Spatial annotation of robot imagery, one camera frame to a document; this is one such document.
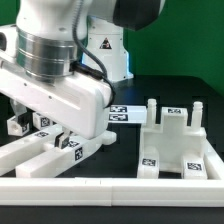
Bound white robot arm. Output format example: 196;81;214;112
0;0;165;139

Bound white cube nut front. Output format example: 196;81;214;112
7;116;30;137

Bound white long chair back bar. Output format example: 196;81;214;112
0;125;117;178

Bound white tag base sheet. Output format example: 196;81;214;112
109;105;147;124

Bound white cube nut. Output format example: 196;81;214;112
33;112;54;130
7;116;30;137

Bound white L-shaped fence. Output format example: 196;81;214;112
0;148;224;207

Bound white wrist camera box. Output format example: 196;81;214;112
0;24;18;63

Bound white chair seat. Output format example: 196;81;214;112
139;99;206;175

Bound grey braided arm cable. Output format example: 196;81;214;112
71;0;117;109

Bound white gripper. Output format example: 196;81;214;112
0;49;114;150

